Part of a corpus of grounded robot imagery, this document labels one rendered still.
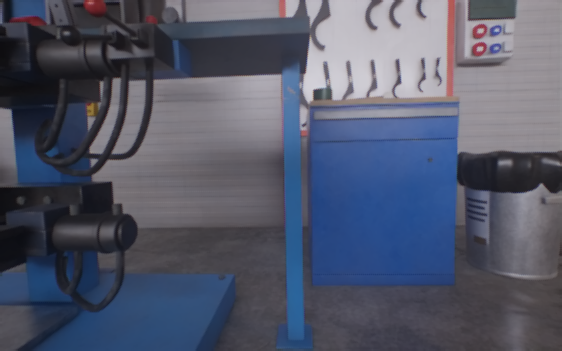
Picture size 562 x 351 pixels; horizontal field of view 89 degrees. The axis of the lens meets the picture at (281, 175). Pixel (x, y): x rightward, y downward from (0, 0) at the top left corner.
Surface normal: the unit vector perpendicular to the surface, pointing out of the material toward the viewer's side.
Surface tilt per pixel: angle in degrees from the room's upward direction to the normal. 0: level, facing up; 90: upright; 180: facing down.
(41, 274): 90
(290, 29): 90
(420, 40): 90
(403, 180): 90
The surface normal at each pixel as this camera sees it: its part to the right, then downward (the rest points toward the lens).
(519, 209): -0.48, 0.13
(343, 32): -0.06, 0.08
